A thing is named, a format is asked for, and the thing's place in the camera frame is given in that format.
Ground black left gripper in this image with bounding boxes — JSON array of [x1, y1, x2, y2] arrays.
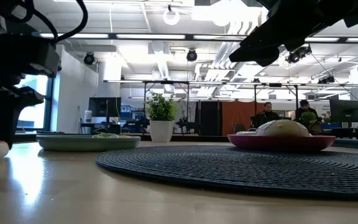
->
[[0, 30, 62, 149]]

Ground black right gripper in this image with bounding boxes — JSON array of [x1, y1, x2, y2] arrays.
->
[[228, 0, 358, 68]]

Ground small green donut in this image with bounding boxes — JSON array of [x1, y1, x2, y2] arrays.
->
[[91, 133, 121, 139]]

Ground black ceiling spotlight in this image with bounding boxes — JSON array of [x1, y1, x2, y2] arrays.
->
[[285, 45, 313, 65], [186, 49, 198, 63], [83, 52, 96, 66]]

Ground person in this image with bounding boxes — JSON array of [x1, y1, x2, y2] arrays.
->
[[295, 99, 320, 123], [250, 101, 282, 129]]

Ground small green background plant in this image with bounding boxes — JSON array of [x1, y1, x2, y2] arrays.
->
[[299, 111, 319, 129]]

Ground large white green-striped donut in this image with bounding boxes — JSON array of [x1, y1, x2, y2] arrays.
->
[[255, 119, 311, 137]]

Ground black computer monitor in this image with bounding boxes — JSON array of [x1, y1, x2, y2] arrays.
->
[[88, 96, 122, 118], [329, 99, 358, 123]]

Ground sage green round plate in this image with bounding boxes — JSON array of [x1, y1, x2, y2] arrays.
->
[[35, 134, 142, 152]]

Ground dark red round plate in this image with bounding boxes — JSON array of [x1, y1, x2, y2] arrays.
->
[[227, 133, 337, 153]]

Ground round white ceiling lamp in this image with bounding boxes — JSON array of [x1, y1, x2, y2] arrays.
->
[[162, 6, 181, 26]]

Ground black round woven placemat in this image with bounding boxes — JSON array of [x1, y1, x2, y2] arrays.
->
[[95, 145, 358, 200]]

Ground green plant in white pot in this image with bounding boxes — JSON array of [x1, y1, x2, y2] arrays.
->
[[144, 91, 179, 143]]

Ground black metal rack frame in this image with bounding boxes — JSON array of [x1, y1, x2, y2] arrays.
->
[[142, 80, 300, 135]]

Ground orange partition wall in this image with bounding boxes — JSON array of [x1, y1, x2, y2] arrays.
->
[[221, 101, 266, 136]]

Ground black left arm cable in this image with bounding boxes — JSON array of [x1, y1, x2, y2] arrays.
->
[[23, 0, 89, 44]]

